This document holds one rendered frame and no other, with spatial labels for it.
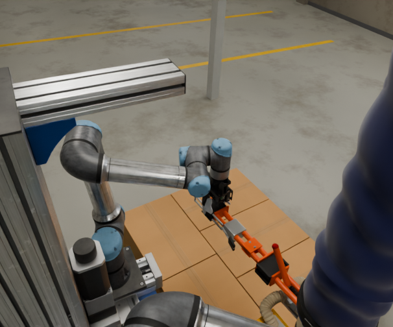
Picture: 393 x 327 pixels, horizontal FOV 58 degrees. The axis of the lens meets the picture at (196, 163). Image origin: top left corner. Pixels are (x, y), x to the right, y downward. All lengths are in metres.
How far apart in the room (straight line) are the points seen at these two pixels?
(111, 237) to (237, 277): 0.98
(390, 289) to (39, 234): 0.76
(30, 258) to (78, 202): 2.60
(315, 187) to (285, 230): 1.29
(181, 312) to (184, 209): 1.73
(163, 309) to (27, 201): 0.33
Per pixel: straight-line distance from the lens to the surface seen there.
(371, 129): 0.72
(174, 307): 0.76
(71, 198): 3.44
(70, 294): 0.93
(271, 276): 1.32
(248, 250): 1.37
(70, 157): 1.14
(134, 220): 2.41
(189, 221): 2.38
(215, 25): 4.41
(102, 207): 1.41
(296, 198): 3.48
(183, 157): 1.25
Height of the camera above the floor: 2.34
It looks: 40 degrees down
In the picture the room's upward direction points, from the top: 3 degrees clockwise
